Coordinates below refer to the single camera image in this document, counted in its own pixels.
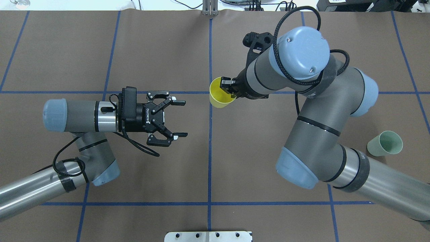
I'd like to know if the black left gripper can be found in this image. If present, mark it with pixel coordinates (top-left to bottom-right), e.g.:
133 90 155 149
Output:
136 90 188 147

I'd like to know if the yellow cup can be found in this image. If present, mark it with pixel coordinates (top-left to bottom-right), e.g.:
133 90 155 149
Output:
209 77 235 108

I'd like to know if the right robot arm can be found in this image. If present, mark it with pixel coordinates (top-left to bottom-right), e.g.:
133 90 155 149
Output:
220 26 430 229

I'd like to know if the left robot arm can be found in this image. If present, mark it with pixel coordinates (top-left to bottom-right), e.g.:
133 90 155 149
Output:
0 87 187 221

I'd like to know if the light green cup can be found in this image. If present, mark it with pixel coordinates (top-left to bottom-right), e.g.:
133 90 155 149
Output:
367 130 403 156

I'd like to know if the brown table mat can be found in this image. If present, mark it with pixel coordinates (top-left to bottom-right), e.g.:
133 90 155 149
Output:
1 9 429 242

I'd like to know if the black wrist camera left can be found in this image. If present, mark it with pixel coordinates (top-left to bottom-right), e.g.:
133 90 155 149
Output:
121 86 137 122

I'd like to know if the silver camera pole bracket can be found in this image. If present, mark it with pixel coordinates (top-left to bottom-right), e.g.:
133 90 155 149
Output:
202 0 219 16

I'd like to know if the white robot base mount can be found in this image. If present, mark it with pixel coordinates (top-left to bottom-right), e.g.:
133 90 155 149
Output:
164 231 253 242

